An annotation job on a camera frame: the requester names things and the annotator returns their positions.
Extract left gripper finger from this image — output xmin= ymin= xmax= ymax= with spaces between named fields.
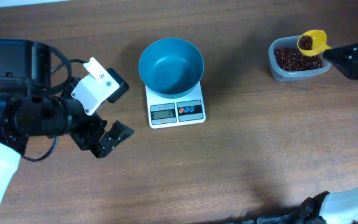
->
xmin=90 ymin=121 xmax=134 ymax=159
xmin=107 ymin=68 xmax=129 ymax=103

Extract yellow measuring scoop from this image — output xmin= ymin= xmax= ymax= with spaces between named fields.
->
xmin=296 ymin=29 xmax=331 ymax=57

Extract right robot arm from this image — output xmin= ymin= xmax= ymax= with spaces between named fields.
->
xmin=296 ymin=29 xmax=358 ymax=223

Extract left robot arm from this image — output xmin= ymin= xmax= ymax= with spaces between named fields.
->
xmin=0 ymin=39 xmax=133 ymax=204

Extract red beans in scoop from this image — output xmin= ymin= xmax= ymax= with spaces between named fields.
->
xmin=298 ymin=35 xmax=313 ymax=50

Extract white digital kitchen scale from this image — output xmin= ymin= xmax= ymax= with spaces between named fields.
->
xmin=145 ymin=82 xmax=206 ymax=129

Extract teal plastic bowl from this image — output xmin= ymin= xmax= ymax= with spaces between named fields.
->
xmin=138 ymin=38 xmax=204 ymax=99

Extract red beans in container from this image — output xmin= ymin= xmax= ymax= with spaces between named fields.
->
xmin=273 ymin=47 xmax=323 ymax=72

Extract clear plastic bean container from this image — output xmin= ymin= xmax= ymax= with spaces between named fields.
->
xmin=268 ymin=35 xmax=331 ymax=82

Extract left black cable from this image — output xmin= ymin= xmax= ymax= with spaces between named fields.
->
xmin=20 ymin=46 xmax=88 ymax=162

